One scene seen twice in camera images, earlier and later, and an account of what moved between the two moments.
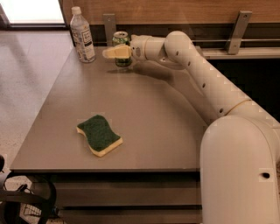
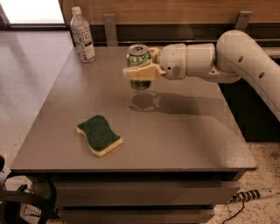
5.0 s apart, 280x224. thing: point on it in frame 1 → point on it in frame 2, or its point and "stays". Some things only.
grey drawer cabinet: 154,177 stays
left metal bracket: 110,27 stays
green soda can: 122,38 → 136,54
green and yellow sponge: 101,136 stays
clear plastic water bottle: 81,35 stays
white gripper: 138,46 → 173,60
